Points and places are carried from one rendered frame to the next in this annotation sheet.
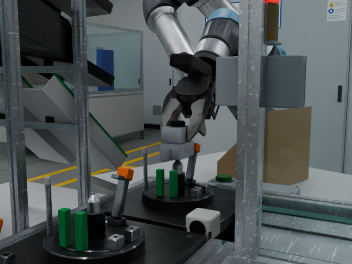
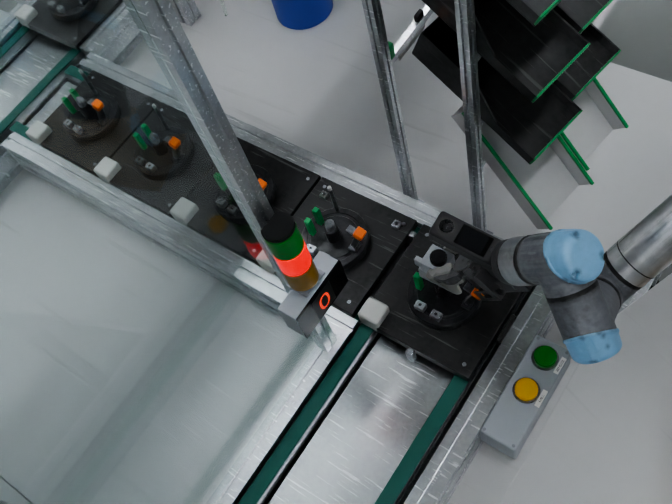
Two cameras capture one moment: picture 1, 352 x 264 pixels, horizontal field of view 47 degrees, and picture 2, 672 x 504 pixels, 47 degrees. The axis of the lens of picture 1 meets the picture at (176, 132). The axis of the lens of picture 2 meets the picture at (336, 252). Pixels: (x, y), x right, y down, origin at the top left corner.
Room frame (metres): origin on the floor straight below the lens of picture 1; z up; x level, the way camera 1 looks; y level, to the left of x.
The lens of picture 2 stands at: (0.91, -0.65, 2.30)
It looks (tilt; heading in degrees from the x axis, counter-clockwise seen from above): 58 degrees down; 116
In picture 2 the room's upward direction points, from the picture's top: 22 degrees counter-clockwise
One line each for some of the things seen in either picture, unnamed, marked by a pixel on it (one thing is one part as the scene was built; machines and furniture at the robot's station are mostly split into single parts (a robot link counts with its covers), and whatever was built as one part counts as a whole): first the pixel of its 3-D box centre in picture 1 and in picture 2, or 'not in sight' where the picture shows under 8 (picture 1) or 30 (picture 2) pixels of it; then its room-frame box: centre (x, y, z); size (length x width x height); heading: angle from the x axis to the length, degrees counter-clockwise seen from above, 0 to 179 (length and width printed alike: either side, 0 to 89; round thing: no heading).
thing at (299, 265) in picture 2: not in sight; (291, 254); (0.58, -0.12, 1.34); 0.05 x 0.05 x 0.05
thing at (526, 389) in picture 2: not in sight; (526, 390); (0.93, -0.18, 0.96); 0.04 x 0.04 x 0.02
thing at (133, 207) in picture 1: (177, 204); (445, 298); (0.77, 0.00, 0.96); 0.24 x 0.24 x 0.02; 63
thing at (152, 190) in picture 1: (177, 195); (444, 294); (0.77, 0.00, 0.98); 0.14 x 0.14 x 0.02
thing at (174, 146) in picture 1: (174, 139); (434, 263); (0.76, 0.00, 1.09); 0.08 x 0.04 x 0.07; 153
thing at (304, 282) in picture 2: not in sight; (299, 270); (0.58, -0.12, 1.29); 0.05 x 0.05 x 0.05
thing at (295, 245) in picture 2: not in sight; (283, 237); (0.58, -0.12, 1.39); 0.05 x 0.05 x 0.05
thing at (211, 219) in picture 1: (202, 224); (374, 314); (0.64, -0.04, 0.97); 0.05 x 0.05 x 0.04; 63
